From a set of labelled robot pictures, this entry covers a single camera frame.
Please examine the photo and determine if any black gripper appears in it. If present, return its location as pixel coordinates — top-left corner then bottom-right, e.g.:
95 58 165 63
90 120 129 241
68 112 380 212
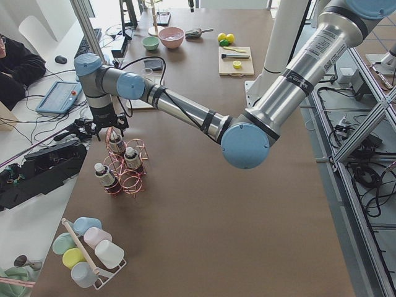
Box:
90 106 129 141

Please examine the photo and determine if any tea bottle placed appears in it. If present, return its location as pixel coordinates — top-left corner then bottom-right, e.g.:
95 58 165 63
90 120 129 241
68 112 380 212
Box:
109 133 126 155

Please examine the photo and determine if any copper wire bottle basket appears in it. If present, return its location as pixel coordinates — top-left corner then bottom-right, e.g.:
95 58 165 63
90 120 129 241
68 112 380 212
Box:
103 127 149 198

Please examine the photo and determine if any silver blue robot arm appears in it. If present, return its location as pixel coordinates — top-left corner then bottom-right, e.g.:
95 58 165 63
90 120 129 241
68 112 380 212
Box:
74 1 395 169

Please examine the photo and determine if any tea bottle middle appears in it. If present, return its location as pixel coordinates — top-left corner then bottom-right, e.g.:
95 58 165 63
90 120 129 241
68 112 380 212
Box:
124 147 141 170

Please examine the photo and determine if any tea bottle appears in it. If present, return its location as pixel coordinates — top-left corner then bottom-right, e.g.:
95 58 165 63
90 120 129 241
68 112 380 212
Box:
124 147 141 170
94 163 121 195

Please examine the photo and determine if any tea bottle front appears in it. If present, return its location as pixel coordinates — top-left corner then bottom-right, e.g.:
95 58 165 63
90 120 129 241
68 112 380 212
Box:
94 163 121 195

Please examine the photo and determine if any cream serving tray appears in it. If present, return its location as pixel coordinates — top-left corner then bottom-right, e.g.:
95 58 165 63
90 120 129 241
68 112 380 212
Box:
125 99 153 110

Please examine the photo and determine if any blue teach pendant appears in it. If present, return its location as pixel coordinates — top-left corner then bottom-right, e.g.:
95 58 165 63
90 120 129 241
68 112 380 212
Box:
35 81 82 114

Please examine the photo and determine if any clear wine glass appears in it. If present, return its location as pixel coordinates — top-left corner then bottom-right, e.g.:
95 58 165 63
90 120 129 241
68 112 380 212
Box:
141 67 153 79

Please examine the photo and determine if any black electronics box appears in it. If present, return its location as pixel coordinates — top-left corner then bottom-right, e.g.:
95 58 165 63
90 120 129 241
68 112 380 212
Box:
1 140 87 210

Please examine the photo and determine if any black monitor stand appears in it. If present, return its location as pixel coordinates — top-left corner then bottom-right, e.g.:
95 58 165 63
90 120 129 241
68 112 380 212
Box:
111 0 138 58

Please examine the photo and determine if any black computer mouse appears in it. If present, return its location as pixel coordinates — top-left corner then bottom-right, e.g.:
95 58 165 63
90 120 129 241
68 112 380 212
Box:
54 55 67 64

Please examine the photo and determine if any black keyboard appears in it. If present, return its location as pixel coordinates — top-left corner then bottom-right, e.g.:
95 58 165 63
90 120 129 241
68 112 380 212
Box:
74 28 101 58

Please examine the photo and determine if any light blue cup top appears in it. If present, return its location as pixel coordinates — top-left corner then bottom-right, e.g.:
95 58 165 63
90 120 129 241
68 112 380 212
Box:
73 217 102 235

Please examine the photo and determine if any mint green bowl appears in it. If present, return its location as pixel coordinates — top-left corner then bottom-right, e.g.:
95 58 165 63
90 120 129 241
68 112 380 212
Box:
142 36 160 51

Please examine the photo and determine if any pink cup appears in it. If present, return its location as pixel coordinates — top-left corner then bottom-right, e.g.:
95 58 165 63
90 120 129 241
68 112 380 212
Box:
84 227 112 249

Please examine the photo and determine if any wooden stand with pole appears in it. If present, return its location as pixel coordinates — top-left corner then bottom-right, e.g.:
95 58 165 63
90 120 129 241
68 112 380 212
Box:
148 0 164 37

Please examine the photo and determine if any person in black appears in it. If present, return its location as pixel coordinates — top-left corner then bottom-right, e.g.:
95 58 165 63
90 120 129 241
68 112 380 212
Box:
1 35 46 111

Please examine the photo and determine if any pink bowl with ice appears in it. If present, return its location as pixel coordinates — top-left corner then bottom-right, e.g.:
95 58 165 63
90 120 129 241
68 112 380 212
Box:
158 27 185 49

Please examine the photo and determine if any mint green cup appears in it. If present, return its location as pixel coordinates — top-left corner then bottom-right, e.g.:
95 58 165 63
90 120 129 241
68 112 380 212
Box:
52 232 76 255

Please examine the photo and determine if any white cup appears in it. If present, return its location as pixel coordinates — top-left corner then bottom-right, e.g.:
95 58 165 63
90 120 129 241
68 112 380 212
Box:
95 239 124 269

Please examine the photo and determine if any black small tray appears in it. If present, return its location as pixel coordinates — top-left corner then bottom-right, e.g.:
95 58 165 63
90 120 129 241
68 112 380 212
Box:
156 12 171 27

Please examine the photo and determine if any steel ice scoop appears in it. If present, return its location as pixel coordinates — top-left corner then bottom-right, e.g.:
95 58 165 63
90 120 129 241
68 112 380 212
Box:
185 28 214 39

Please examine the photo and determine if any yellow cup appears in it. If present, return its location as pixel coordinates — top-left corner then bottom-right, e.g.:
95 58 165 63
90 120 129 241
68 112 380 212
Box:
62 247 85 269

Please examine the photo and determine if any bamboo cutting board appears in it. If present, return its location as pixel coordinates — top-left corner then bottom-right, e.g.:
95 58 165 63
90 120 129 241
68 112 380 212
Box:
218 46 254 76

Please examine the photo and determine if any white cup rack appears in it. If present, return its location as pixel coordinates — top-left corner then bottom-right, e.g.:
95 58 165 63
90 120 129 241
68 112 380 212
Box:
92 258 126 290

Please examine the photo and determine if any pale blue cup bottom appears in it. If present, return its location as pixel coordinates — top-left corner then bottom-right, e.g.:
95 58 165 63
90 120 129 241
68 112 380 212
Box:
71 262 98 288

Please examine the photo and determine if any half lemon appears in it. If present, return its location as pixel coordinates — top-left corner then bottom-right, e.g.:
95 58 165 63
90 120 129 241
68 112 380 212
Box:
233 61 242 69

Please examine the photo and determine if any yellow plastic knife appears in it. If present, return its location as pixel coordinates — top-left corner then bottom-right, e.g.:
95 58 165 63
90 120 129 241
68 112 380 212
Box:
223 46 246 53

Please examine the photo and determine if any yellow lemon near scoop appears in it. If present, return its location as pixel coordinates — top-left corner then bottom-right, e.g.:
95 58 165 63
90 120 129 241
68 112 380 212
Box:
217 32 226 42

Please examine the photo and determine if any steel jigger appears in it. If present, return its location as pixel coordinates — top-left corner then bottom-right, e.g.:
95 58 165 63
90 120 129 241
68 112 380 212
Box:
14 254 43 271

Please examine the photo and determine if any green cloth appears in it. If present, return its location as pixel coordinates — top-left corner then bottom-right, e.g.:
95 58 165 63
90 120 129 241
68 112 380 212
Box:
1 267 35 297

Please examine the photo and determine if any grey power adapter box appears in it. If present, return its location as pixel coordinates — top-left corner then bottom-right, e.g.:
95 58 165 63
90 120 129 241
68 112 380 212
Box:
337 67 371 101

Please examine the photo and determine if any aluminium frame post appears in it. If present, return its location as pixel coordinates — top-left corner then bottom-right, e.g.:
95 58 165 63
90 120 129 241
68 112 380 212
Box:
70 0 105 62

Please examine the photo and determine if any wooden rack handle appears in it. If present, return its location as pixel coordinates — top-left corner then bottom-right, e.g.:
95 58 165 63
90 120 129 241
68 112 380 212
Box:
61 218 100 275

